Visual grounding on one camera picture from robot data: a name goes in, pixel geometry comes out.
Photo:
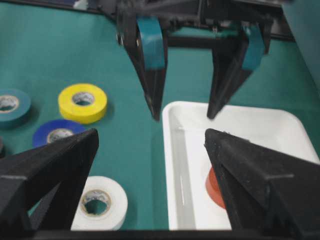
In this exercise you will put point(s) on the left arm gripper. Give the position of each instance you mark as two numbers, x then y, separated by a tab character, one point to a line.
139	32

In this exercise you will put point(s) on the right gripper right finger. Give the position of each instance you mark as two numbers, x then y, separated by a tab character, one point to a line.
269	192

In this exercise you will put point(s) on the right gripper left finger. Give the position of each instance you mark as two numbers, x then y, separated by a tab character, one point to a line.
40	188

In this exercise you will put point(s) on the red tape roll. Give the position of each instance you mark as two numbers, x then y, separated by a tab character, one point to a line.
213	189

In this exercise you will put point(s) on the white tape roll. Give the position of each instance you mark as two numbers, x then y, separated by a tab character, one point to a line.
102	206

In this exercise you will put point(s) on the blue tape roll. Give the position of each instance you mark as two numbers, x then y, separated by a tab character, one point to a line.
54	130

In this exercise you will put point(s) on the teal tape roll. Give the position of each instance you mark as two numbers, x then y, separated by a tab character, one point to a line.
15	106

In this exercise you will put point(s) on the yellow tape roll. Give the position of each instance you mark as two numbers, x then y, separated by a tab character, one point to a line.
83	103

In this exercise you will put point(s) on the white plastic tray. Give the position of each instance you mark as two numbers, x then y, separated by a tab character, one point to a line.
186	129

